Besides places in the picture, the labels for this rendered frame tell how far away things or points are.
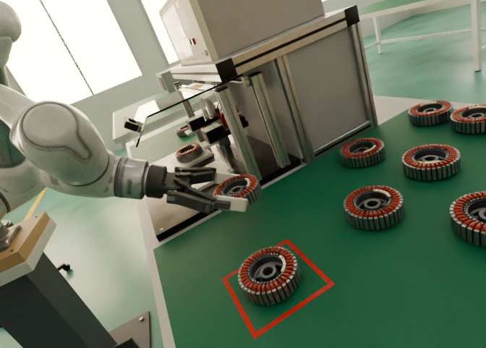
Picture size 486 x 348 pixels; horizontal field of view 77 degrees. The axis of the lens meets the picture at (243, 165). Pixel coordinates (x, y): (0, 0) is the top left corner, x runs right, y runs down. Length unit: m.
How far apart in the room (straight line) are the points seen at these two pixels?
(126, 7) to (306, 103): 5.05
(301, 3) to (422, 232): 0.71
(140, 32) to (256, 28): 4.86
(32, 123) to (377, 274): 0.58
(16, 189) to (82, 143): 0.87
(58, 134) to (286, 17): 0.71
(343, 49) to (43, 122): 0.77
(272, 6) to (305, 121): 0.34
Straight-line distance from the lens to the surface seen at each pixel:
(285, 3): 1.01
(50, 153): 0.54
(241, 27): 0.94
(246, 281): 0.58
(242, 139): 0.85
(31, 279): 1.41
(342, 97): 0.99
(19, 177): 1.38
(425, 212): 0.69
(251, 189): 0.68
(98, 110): 5.73
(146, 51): 5.73
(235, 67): 0.80
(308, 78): 0.92
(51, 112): 0.55
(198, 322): 0.62
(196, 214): 0.87
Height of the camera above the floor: 1.18
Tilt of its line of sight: 23 degrees down
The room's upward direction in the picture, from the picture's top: 22 degrees counter-clockwise
